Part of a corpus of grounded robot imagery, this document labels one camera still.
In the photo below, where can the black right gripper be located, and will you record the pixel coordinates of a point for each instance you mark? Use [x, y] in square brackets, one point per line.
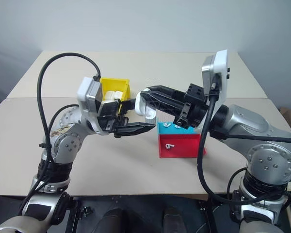
[195, 106]

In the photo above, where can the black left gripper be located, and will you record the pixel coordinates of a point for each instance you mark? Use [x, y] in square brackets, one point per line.
[109, 108]

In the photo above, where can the white earbud case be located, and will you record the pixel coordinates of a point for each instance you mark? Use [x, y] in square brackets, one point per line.
[141, 110]
[109, 95]
[118, 95]

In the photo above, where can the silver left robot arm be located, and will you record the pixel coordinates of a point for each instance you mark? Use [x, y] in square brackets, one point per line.
[68, 145]

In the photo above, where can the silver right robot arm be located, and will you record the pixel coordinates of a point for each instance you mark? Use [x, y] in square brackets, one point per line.
[266, 155]

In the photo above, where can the white closed earbud case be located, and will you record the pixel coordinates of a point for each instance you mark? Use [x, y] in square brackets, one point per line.
[109, 95]
[118, 95]

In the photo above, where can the blue plastic bin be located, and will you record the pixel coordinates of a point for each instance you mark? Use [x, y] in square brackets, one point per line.
[169, 130]

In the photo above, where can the yellow plastic bin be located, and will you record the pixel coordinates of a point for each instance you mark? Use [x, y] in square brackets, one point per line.
[115, 85]

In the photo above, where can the red plastic bin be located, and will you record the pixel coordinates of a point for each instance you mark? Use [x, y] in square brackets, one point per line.
[179, 150]

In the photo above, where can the white earbud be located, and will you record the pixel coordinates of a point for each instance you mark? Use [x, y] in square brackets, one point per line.
[177, 126]
[166, 125]
[169, 145]

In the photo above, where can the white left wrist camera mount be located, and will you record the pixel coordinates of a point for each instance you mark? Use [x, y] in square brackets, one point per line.
[87, 89]

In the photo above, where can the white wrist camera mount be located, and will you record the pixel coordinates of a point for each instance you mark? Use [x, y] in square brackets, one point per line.
[87, 89]
[220, 63]

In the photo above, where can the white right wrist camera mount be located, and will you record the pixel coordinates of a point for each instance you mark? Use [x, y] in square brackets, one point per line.
[220, 63]

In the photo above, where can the black metal frame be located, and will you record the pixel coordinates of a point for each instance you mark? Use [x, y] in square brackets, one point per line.
[140, 201]

